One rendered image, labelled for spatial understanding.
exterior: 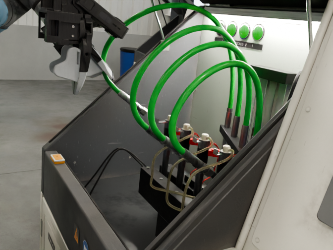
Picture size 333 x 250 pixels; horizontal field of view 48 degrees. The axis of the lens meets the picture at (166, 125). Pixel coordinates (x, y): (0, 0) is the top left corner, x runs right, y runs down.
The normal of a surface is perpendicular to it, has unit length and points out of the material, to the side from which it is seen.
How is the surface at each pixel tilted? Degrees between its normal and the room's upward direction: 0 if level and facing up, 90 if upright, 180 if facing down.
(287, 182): 76
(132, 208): 0
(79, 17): 90
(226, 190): 90
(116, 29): 94
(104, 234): 0
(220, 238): 90
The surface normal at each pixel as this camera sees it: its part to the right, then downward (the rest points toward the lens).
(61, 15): 0.49, 0.29
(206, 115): -0.87, 0.04
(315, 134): -0.81, -0.18
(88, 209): 0.11, -0.96
